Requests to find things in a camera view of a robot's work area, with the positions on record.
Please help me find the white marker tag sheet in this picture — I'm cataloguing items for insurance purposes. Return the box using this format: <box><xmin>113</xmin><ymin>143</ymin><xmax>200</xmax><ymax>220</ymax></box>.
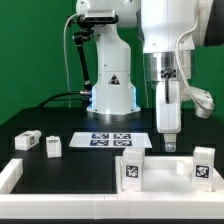
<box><xmin>69</xmin><ymin>132</ymin><xmax>152</xmax><ymax>148</ymax></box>

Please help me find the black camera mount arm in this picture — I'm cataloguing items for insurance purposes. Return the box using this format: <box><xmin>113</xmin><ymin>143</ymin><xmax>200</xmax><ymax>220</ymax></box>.
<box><xmin>73</xmin><ymin>28</ymin><xmax>93</xmax><ymax>91</ymax></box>

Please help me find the black cable at base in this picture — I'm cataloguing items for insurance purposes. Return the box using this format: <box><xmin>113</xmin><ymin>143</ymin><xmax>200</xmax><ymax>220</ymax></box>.
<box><xmin>36</xmin><ymin>89</ymin><xmax>92</xmax><ymax>108</ymax></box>

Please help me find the white square table top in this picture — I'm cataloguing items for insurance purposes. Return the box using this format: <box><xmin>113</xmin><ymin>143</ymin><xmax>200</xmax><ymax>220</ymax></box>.
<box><xmin>116</xmin><ymin>156</ymin><xmax>224</xmax><ymax>192</ymax></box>

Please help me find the grey camera cable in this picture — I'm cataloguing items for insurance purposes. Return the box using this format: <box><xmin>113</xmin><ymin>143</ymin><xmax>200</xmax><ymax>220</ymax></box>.
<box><xmin>62</xmin><ymin>13</ymin><xmax>78</xmax><ymax>108</ymax></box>

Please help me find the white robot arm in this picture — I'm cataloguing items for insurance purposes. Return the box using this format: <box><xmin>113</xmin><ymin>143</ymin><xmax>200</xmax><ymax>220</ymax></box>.
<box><xmin>76</xmin><ymin>0</ymin><xmax>216</xmax><ymax>152</ymax></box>

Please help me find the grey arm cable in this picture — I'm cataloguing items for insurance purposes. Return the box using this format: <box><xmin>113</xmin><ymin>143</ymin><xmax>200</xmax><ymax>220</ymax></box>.
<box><xmin>174</xmin><ymin>13</ymin><xmax>215</xmax><ymax>120</ymax></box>

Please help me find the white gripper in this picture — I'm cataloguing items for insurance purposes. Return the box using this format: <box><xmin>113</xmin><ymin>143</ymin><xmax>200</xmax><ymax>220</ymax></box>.
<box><xmin>156</xmin><ymin>81</ymin><xmax>181</xmax><ymax>152</ymax></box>

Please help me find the white U-shaped obstacle fence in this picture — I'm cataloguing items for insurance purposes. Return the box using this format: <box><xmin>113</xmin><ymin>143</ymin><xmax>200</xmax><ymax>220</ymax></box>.
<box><xmin>0</xmin><ymin>159</ymin><xmax>224</xmax><ymax>219</ymax></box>

